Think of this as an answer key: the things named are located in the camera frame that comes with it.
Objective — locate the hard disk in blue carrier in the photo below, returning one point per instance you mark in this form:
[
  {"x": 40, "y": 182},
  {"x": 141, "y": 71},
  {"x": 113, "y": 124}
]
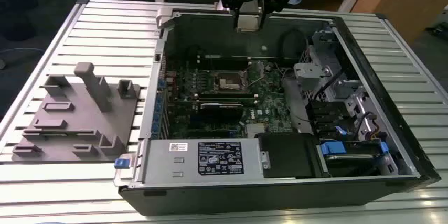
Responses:
[{"x": 332, "y": 147}]

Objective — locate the black PC case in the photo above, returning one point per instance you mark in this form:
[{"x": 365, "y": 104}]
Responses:
[{"x": 244, "y": 203}]

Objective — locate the grey parts rack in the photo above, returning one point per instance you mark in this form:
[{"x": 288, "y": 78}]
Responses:
[{"x": 80, "y": 129}]

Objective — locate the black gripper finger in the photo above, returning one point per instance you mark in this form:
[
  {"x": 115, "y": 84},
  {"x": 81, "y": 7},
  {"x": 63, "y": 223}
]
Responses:
[
  {"x": 264, "y": 16},
  {"x": 237, "y": 11}
]

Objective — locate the green RAM stick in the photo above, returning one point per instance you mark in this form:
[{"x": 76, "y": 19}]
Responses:
[{"x": 227, "y": 99}]

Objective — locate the silver CPU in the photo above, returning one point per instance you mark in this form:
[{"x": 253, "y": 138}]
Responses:
[{"x": 249, "y": 23}]

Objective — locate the black graphics card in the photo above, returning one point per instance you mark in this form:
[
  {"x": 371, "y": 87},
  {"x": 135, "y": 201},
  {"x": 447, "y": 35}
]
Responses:
[{"x": 224, "y": 112}]

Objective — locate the silver chipset heat sink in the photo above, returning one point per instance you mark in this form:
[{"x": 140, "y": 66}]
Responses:
[{"x": 256, "y": 130}]

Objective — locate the blue plastic latch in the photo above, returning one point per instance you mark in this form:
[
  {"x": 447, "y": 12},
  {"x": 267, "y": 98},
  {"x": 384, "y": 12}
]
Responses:
[{"x": 121, "y": 163}]

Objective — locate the CPU socket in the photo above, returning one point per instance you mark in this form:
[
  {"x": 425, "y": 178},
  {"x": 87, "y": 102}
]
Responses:
[{"x": 227, "y": 80}]

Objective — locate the green motherboard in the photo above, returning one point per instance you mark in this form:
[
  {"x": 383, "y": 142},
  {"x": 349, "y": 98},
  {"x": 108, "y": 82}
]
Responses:
[{"x": 276, "y": 103}]

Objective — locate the silver power supply unit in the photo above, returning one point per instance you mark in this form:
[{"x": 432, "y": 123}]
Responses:
[{"x": 164, "y": 163}]

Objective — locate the silver metal drive bracket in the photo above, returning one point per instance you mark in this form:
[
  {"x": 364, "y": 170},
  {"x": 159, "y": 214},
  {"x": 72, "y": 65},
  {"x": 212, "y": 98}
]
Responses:
[{"x": 308, "y": 73}]

